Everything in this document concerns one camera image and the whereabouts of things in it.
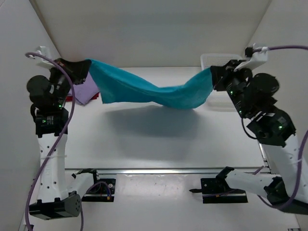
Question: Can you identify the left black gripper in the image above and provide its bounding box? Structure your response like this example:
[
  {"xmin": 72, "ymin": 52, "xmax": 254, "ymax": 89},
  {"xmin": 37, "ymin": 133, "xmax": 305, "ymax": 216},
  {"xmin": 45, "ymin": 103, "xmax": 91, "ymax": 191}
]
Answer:
[{"xmin": 50, "ymin": 58, "xmax": 92, "ymax": 107}]

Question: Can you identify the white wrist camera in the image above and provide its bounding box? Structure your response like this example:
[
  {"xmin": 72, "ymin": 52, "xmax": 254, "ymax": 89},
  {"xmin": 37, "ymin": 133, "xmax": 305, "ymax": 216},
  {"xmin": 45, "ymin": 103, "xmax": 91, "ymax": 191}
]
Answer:
[
  {"xmin": 234, "ymin": 43, "xmax": 269, "ymax": 72},
  {"xmin": 36, "ymin": 46, "xmax": 55, "ymax": 68}
]

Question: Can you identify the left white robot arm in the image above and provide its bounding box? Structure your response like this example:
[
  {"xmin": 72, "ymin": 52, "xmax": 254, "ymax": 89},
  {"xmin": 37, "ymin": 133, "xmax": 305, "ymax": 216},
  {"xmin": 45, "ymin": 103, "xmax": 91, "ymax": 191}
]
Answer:
[{"xmin": 25, "ymin": 58, "xmax": 101, "ymax": 220}]

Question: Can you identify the teal t shirt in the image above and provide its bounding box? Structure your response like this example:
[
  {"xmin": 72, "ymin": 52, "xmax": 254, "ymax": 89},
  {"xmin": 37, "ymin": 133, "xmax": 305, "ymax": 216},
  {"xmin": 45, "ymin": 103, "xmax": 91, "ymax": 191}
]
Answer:
[{"xmin": 89, "ymin": 59, "xmax": 213, "ymax": 110}]

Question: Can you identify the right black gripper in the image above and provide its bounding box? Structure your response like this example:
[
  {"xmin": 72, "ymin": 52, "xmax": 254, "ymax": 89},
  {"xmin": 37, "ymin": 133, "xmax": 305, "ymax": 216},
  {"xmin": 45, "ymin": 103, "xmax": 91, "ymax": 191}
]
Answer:
[{"xmin": 208, "ymin": 60, "xmax": 249, "ymax": 117}]

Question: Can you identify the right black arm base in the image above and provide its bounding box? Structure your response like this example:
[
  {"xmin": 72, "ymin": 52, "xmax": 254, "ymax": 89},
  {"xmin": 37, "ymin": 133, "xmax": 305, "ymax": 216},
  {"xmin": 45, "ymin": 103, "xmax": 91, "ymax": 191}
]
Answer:
[{"xmin": 189, "ymin": 167, "xmax": 248, "ymax": 204}]

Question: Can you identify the white plastic basket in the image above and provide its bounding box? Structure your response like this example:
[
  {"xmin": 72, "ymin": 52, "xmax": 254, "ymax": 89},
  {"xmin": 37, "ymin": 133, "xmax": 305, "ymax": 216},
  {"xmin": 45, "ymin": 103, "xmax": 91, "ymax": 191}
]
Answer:
[{"xmin": 200, "ymin": 53, "xmax": 242, "ymax": 112}]

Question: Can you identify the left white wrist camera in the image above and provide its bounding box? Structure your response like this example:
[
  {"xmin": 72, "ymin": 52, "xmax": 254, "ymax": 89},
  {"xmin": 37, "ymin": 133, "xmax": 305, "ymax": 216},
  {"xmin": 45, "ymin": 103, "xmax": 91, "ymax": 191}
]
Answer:
[{"xmin": 36, "ymin": 46, "xmax": 55, "ymax": 68}]

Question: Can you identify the red t shirt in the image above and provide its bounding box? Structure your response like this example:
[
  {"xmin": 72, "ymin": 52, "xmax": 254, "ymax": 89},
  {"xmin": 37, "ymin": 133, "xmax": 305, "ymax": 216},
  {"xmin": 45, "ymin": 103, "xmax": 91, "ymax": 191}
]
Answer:
[{"xmin": 65, "ymin": 93, "xmax": 99, "ymax": 102}]

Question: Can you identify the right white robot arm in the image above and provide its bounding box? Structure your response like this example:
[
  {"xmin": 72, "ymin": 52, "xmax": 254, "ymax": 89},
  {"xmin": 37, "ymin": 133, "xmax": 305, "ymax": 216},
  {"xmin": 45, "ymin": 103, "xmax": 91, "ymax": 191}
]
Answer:
[{"xmin": 210, "ymin": 60, "xmax": 308, "ymax": 215}]

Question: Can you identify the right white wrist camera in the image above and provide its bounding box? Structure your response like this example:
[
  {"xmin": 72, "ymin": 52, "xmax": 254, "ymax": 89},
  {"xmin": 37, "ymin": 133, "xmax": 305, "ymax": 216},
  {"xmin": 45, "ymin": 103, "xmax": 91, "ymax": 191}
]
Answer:
[{"xmin": 234, "ymin": 43, "xmax": 269, "ymax": 72}]

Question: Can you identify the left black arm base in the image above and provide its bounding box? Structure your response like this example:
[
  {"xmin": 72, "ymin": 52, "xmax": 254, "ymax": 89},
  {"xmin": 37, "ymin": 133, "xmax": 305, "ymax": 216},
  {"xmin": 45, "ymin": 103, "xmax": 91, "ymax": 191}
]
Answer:
[{"xmin": 78, "ymin": 168, "xmax": 116, "ymax": 202}]

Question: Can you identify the lilac t shirt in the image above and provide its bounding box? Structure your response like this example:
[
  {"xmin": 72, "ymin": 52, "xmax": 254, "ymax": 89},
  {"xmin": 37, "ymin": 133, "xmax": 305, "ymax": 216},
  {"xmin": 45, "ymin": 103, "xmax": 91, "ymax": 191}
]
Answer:
[{"xmin": 74, "ymin": 73, "xmax": 100, "ymax": 105}]

